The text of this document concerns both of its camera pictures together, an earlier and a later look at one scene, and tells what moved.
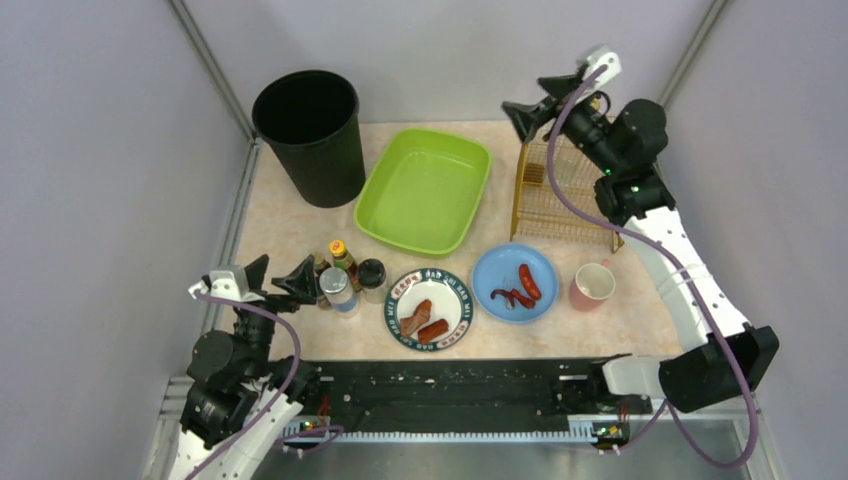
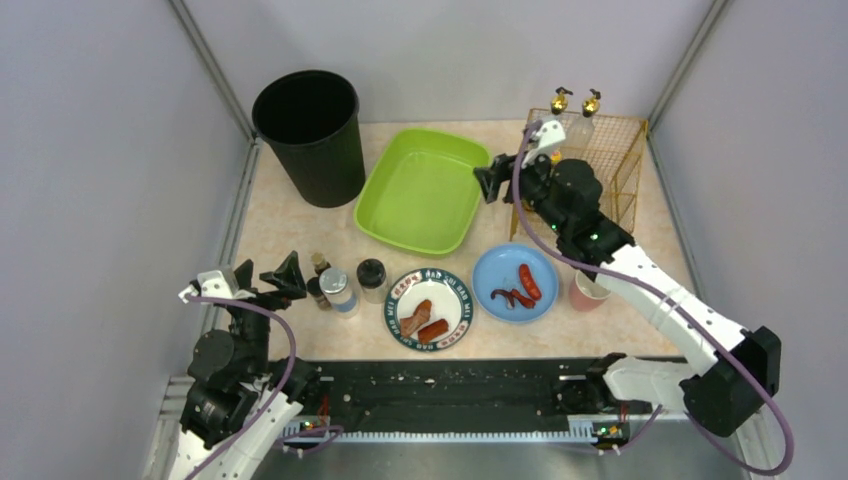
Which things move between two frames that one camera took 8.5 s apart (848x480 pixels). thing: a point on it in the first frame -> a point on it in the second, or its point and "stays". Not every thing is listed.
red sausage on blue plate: [529, 282] stays
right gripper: [553, 107] -> [504, 176]
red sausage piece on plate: [428, 332] stays
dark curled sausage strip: [514, 296] stays
